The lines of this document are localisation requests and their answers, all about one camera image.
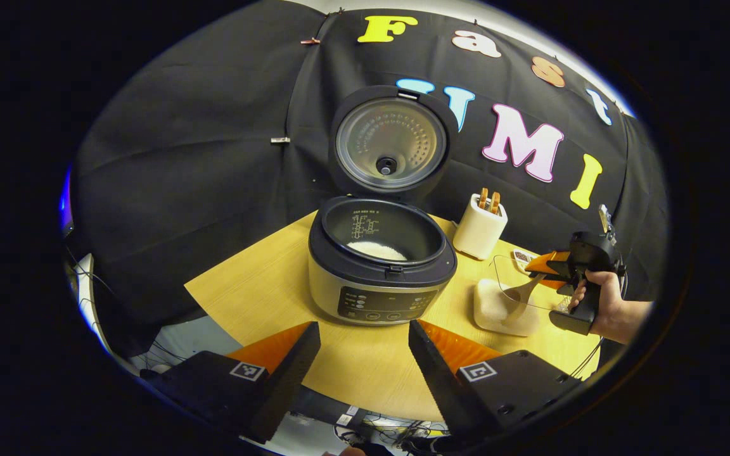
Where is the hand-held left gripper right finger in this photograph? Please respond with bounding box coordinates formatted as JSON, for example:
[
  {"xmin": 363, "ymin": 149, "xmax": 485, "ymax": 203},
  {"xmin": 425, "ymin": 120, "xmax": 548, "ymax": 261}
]
[{"xmin": 408, "ymin": 320, "xmax": 584, "ymax": 444}]

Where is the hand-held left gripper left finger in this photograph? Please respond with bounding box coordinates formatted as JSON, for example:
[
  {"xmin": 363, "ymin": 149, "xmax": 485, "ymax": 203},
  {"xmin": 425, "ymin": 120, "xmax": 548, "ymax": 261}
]
[{"xmin": 140, "ymin": 321, "xmax": 321, "ymax": 444}]

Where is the wooden spoon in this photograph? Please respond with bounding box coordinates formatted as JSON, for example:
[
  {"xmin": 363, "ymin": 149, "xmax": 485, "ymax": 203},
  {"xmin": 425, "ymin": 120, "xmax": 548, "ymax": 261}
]
[{"xmin": 503, "ymin": 272, "xmax": 546, "ymax": 327}]

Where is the silver black rice cooker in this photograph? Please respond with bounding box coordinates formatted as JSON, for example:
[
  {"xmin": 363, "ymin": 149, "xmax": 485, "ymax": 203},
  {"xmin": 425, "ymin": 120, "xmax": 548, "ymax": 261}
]
[{"xmin": 308, "ymin": 85, "xmax": 459, "ymax": 327}]

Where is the white toaster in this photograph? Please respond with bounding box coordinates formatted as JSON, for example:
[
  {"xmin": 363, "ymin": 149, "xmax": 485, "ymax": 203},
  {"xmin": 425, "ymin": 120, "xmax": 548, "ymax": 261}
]
[{"xmin": 452, "ymin": 193, "xmax": 509, "ymax": 261}]

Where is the black backdrop cloth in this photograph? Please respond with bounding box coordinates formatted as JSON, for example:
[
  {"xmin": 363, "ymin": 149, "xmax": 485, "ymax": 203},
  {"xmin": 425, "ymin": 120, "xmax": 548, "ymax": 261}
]
[{"xmin": 70, "ymin": 0, "xmax": 667, "ymax": 355}]

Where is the bundle of cables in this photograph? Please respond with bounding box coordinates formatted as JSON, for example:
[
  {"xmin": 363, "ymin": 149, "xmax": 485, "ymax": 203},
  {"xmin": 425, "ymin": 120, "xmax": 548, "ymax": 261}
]
[{"xmin": 333, "ymin": 412, "xmax": 448, "ymax": 454}]

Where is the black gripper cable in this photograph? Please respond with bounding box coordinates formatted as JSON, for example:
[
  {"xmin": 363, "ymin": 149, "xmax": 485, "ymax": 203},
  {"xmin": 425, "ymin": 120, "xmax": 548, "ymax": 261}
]
[{"xmin": 571, "ymin": 336, "xmax": 604, "ymax": 381}]

